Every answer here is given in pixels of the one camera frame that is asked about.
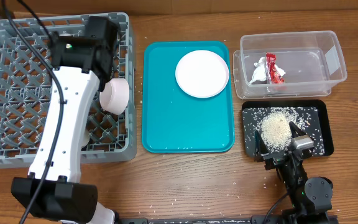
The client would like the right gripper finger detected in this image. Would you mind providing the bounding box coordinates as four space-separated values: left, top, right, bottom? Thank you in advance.
254 131 270 157
289 121 306 139

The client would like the red snack wrapper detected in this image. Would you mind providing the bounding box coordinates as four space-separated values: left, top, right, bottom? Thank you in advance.
265 53 286 84

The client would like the white tissue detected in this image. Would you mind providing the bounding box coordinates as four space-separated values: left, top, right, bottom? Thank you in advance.
250 57 267 84

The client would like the white cup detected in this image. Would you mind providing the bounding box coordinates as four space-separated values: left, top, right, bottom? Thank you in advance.
80 129 90 148

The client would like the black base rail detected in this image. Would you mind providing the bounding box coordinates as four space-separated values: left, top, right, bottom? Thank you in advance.
116 215 339 224

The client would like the large white plate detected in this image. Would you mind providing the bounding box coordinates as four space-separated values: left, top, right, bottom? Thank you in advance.
175 50 229 98

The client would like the black tray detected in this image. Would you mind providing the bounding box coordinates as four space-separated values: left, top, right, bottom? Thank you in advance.
241 100 334 157

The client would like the pile of rice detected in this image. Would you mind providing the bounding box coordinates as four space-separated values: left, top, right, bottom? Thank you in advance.
242 106 325 157

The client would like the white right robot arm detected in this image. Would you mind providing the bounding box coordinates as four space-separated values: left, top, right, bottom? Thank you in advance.
254 122 339 224

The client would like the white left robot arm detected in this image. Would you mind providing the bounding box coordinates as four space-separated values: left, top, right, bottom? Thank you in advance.
11 16 119 223

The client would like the teal plastic tray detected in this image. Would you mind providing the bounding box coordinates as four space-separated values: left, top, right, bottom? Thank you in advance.
142 41 235 153

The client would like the clear plastic bin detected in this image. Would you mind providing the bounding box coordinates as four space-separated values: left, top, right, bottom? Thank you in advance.
232 30 347 99

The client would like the grey dishwasher rack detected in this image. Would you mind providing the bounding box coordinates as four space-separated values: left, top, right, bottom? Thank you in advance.
0 14 137 169

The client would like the small white plate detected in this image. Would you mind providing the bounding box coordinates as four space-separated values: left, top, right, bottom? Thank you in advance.
99 78 130 115

